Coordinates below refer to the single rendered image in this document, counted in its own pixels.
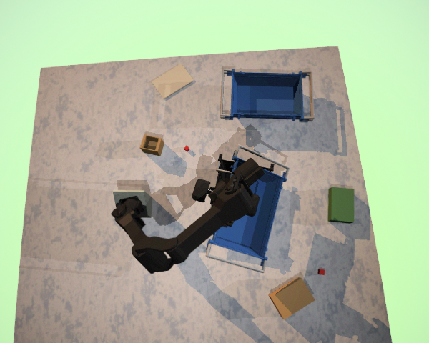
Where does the tan open-top box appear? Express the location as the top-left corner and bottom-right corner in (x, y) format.
(140, 134), (164, 156)

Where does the green rectangular block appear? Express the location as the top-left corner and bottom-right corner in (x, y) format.
(328, 187), (355, 224)

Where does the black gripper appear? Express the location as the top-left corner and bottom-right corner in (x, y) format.
(192, 179), (260, 217)

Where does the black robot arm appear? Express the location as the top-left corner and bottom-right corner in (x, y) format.
(111, 158), (265, 274)

